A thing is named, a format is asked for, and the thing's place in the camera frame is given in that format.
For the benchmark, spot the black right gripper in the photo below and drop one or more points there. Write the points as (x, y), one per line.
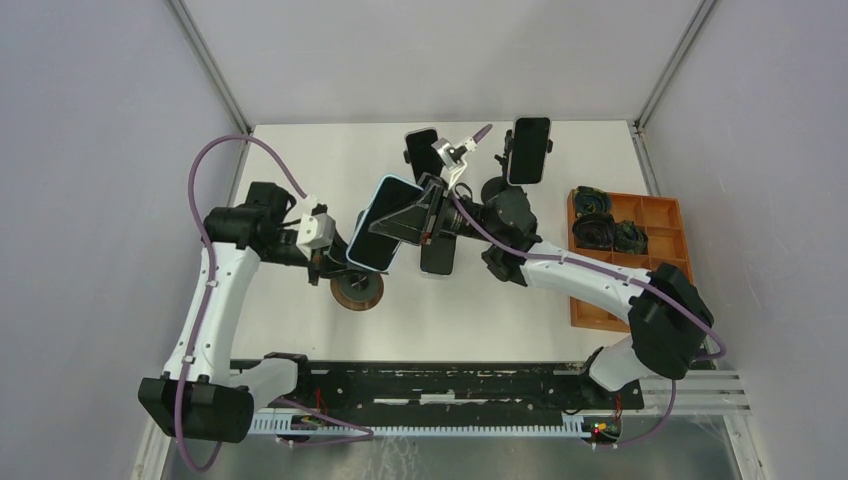
(421, 221)

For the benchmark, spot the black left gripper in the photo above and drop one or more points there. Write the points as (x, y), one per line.
(323, 261)

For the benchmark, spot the phone with light blue case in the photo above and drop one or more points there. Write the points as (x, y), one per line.
(370, 247)

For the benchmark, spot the phone with white case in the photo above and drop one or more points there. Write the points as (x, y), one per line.
(437, 257)

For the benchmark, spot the wooden-base black plate stand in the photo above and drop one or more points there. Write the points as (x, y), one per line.
(358, 291)

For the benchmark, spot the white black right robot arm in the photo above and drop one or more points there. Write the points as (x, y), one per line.
(667, 318)

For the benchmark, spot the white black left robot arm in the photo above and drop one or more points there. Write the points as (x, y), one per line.
(196, 395)

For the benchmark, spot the phone on middle stand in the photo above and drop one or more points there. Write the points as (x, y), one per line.
(421, 156)

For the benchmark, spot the blue yellow rolled tie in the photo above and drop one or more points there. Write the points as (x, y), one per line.
(589, 200)

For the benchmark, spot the dark brown rolled tie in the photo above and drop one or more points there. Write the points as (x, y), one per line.
(594, 231)

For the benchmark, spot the green blue rolled tie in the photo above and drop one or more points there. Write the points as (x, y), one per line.
(630, 238)

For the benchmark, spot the orange compartment tray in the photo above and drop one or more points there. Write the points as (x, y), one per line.
(660, 217)

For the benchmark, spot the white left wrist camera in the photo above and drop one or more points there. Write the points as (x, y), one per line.
(316, 227)

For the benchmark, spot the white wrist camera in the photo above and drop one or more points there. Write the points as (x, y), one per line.
(316, 227)
(453, 156)

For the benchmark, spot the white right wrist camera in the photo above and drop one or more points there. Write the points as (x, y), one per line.
(453, 156)

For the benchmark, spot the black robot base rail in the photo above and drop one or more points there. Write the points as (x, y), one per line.
(432, 394)

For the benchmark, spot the white slotted cable duct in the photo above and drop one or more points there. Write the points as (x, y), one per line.
(289, 423)

